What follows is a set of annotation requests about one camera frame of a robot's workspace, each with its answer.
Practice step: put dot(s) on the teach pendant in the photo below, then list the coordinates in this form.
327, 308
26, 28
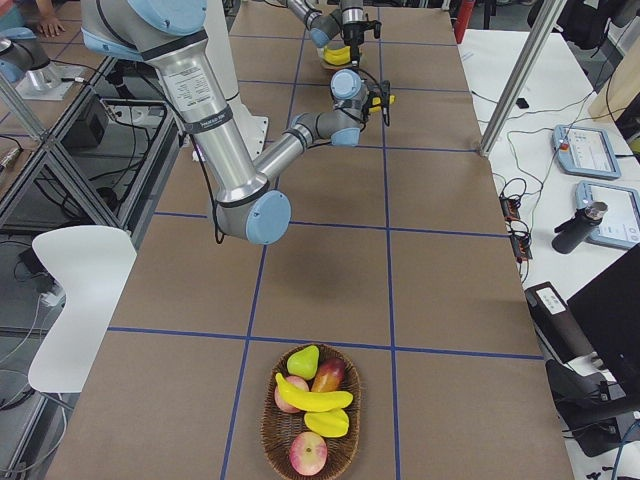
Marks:
585, 152
620, 225

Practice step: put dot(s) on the dark grey bottle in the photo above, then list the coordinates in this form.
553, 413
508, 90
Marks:
575, 230

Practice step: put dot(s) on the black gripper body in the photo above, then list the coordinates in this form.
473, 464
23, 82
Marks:
353, 33

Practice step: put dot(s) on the brown wicker basket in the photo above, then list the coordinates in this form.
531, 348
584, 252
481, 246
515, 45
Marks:
282, 423

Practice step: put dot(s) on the dark red apple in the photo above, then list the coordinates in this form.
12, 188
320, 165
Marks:
329, 375

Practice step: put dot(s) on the white chair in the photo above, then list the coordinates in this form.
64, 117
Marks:
91, 263

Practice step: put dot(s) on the blue tape line lengthwise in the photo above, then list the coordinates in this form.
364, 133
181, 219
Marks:
391, 297

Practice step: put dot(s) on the grey square plate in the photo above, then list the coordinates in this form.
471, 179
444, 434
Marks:
337, 66

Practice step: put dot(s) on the teach pendant upper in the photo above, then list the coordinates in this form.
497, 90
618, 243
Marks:
585, 152

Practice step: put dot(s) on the black box with label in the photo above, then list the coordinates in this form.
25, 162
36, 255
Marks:
556, 324

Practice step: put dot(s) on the blue tape line crosswise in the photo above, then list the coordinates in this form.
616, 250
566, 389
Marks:
355, 226

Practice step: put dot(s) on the yellow banana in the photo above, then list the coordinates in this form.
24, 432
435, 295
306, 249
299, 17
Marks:
376, 103
337, 57
312, 401

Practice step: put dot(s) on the aluminium frame post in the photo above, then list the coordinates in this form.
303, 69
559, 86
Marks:
545, 22

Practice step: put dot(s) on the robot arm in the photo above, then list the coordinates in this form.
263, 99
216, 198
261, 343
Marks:
170, 36
337, 35

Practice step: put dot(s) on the green pear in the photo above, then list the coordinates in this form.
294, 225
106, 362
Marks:
304, 363

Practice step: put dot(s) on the teach pendant lower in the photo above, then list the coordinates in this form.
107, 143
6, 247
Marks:
620, 225

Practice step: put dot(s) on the pink red apple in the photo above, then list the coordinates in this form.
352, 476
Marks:
308, 453

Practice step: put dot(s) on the black monitor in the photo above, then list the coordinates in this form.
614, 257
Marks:
607, 311

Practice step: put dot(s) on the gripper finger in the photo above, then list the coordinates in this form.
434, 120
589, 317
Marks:
354, 54

